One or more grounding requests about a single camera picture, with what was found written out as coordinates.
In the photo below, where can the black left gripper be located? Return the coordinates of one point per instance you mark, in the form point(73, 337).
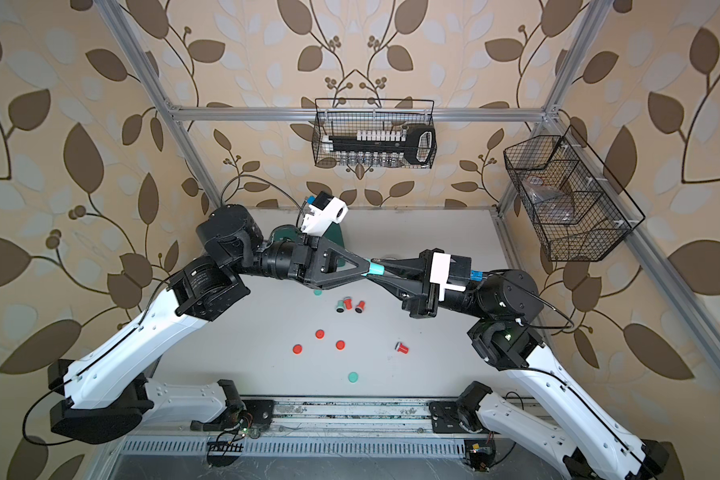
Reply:
point(310, 258)

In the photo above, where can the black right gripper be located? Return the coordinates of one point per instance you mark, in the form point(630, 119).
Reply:
point(422, 303)

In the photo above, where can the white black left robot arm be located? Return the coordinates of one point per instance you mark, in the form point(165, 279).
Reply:
point(107, 394)

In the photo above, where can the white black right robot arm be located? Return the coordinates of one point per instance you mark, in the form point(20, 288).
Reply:
point(581, 441)

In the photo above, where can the green plastic tool case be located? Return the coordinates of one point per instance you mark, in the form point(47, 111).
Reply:
point(291, 232)

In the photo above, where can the black white tool in basket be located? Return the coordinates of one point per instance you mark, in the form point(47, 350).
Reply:
point(414, 145)

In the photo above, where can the plastic bag in basket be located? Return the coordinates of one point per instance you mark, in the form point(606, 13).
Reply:
point(549, 205)

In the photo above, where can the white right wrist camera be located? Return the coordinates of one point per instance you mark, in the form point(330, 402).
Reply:
point(451, 273)

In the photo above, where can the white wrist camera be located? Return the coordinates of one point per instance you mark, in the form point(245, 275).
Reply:
point(320, 212)
point(451, 273)

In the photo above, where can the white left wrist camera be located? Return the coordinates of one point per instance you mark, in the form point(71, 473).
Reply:
point(320, 212)

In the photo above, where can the black wire basket back wall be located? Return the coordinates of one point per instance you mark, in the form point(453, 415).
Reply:
point(342, 115)

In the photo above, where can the black wire basket wall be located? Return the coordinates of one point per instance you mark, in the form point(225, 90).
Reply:
point(342, 115)
point(578, 208)

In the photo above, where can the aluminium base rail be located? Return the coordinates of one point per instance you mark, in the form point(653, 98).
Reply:
point(302, 427)

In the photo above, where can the black wire basket right wall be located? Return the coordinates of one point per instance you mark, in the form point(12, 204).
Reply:
point(578, 208)

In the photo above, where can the aluminium cage frame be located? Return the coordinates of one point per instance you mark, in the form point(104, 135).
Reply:
point(687, 307)

